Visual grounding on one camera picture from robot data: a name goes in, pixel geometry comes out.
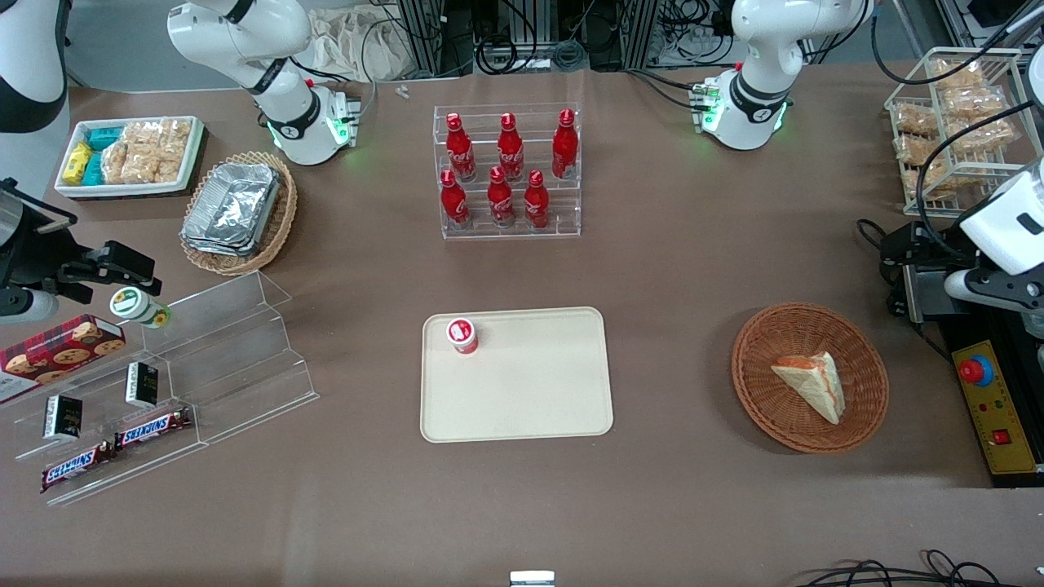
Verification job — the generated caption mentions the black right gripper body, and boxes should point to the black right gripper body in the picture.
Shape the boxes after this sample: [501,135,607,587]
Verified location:
[0,235,100,307]

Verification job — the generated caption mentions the triangular sandwich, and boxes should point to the triangular sandwich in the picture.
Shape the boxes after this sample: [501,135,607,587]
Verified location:
[770,351,847,426]

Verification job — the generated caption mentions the white rectangular snack tray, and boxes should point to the white rectangular snack tray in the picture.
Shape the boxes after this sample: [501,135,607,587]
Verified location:
[54,116,205,200]

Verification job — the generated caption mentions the round brown wicker basket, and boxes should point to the round brown wicker basket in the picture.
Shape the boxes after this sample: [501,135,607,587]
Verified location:
[731,303,890,454]

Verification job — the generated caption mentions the oval light wicker basket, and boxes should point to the oval light wicker basket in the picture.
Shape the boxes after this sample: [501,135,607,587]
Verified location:
[179,151,299,277]

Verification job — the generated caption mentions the beige plastic tray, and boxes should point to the beige plastic tray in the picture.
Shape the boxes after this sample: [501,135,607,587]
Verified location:
[419,307,614,444]

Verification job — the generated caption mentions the green lidded cup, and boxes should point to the green lidded cup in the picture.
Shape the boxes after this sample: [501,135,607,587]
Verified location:
[109,287,173,330]

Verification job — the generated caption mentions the red tartan cookie box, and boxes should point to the red tartan cookie box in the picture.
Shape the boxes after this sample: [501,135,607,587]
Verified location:
[0,314,127,404]

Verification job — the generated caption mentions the yellow snack packet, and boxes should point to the yellow snack packet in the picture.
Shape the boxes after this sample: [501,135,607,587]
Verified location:
[63,143,95,187]

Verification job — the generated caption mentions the stack of foil trays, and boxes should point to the stack of foil trays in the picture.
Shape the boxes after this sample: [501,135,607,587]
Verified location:
[181,162,284,258]

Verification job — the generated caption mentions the small black box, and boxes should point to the small black box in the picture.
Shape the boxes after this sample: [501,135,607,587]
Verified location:
[42,395,84,444]
[125,361,160,409]

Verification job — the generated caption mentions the yellow emergency stop box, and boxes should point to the yellow emergency stop box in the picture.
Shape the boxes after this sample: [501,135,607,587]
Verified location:
[951,338,1040,476]

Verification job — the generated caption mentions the clear fried snack bag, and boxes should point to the clear fried snack bag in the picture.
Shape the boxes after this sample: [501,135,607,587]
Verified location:
[940,85,1006,121]
[892,104,940,138]
[949,119,1017,156]
[896,134,950,196]
[930,57,986,92]

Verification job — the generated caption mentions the clear acrylic stepped shelf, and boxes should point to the clear acrylic stepped shelf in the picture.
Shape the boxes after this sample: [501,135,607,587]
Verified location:
[11,270,321,508]

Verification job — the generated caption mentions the snickers bar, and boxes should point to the snickers bar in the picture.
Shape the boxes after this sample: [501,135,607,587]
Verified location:
[114,408,193,451]
[40,441,117,494]

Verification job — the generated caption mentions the beige cloth bag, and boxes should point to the beige cloth bag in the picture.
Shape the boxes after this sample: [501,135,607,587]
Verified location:
[303,7,417,82]

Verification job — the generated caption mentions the red cola bottle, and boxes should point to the red cola bottle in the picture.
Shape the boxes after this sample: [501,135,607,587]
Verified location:
[440,169,471,228]
[487,166,516,228]
[551,108,579,180]
[497,113,525,182]
[445,113,477,182]
[523,169,551,229]

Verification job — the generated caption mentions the red lidded cup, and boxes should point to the red lidded cup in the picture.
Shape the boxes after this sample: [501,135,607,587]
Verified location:
[445,317,480,356]

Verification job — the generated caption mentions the clear acrylic bottle rack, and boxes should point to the clear acrylic bottle rack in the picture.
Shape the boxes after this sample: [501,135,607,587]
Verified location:
[432,103,583,241]

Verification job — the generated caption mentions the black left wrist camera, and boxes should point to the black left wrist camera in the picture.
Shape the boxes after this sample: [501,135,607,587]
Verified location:
[879,220,976,271]

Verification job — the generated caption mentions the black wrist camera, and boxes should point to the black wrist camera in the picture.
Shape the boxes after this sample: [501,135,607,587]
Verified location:
[0,178,79,242]
[879,220,976,271]

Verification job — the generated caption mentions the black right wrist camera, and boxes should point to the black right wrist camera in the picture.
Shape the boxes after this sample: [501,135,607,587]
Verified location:
[0,178,79,242]

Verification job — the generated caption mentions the white wire rack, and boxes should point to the white wire rack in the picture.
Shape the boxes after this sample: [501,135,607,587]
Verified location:
[884,46,1044,218]

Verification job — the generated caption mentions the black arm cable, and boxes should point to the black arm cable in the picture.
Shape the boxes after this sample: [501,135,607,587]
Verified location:
[856,98,1044,262]

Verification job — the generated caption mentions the black floor cables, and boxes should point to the black floor cables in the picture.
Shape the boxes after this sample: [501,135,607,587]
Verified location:
[795,549,1020,587]

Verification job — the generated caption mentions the black base cable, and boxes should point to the black base cable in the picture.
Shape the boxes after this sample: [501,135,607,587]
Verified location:
[624,67,710,111]

